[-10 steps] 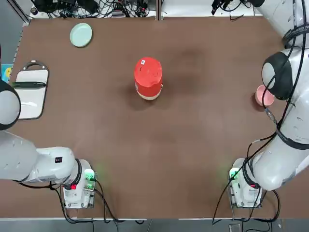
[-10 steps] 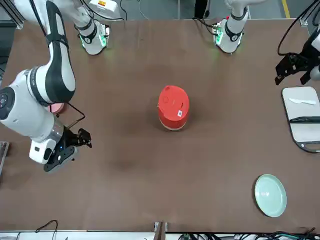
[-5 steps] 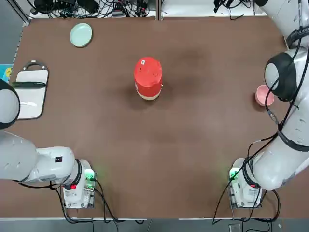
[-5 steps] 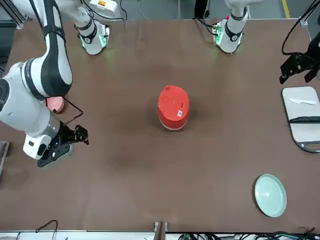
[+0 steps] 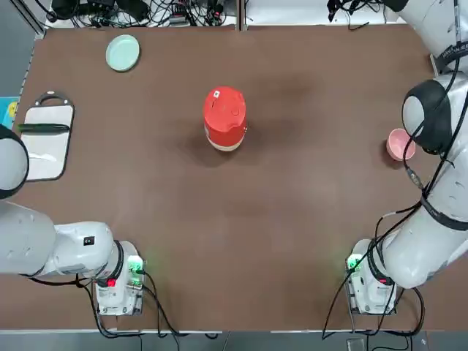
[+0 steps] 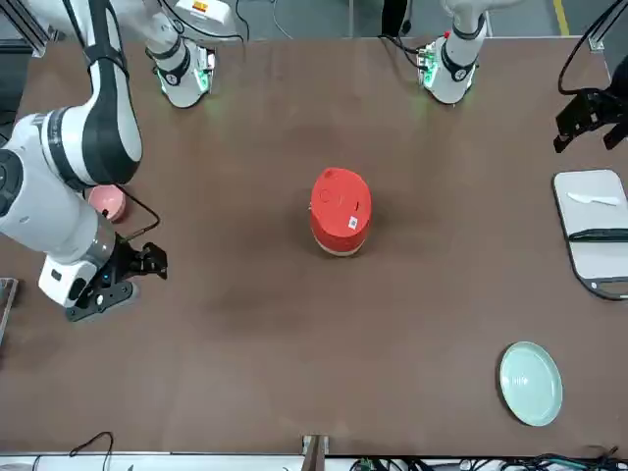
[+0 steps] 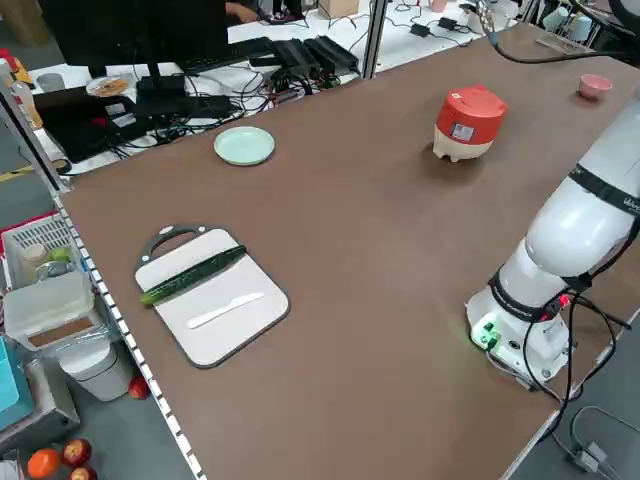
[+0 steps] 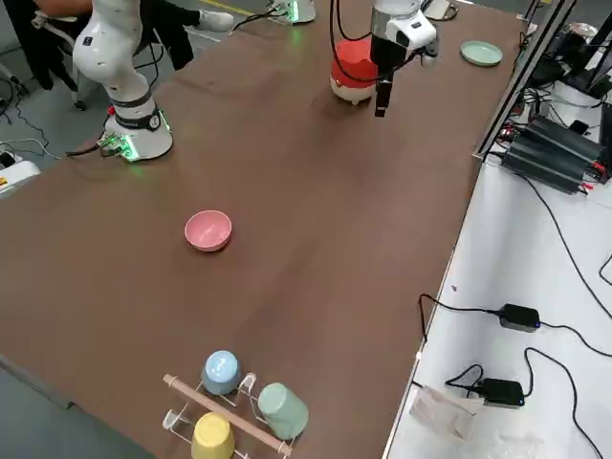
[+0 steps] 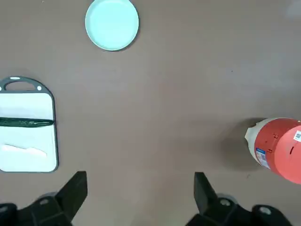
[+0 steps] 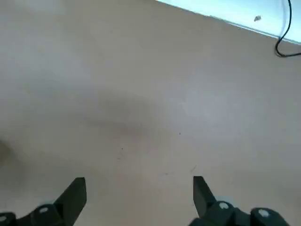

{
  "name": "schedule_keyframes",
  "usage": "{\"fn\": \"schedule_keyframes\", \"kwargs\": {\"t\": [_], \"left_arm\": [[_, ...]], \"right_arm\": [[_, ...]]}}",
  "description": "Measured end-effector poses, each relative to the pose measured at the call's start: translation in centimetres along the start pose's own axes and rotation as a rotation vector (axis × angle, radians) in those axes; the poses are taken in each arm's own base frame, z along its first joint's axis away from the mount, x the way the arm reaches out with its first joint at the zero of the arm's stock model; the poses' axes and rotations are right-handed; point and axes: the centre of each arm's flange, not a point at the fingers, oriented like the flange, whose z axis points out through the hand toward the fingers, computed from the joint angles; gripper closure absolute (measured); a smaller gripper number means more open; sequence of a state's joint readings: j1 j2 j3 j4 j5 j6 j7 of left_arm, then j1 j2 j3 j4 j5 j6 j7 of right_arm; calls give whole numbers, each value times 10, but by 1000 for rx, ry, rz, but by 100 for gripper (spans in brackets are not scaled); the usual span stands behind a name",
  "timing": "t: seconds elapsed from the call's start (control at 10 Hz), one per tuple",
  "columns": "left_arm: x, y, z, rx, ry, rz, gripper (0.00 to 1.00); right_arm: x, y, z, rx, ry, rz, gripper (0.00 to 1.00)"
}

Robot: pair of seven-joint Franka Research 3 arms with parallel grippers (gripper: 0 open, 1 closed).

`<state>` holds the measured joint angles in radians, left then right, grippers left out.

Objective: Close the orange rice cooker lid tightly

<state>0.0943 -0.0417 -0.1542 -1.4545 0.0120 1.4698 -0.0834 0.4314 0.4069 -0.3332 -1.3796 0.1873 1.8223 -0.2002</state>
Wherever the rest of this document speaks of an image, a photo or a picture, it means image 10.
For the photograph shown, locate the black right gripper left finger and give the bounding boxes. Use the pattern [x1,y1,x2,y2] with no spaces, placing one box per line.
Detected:
[0,177,87,226]

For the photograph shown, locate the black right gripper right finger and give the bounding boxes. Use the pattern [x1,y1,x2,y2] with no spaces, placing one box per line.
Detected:
[190,176,290,226]

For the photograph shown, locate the thin black cable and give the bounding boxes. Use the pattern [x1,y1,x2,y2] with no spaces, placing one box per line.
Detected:
[274,0,301,57]

